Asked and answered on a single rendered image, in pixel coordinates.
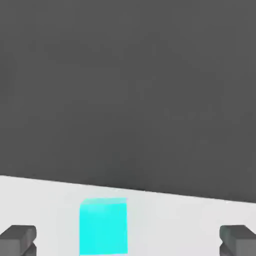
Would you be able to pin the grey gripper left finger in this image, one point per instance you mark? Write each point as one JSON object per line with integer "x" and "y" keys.
{"x": 16, "y": 239}

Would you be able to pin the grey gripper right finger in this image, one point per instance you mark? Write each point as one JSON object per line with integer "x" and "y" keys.
{"x": 240, "y": 239}

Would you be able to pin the large cyan box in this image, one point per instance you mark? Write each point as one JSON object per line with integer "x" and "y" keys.
{"x": 103, "y": 228}

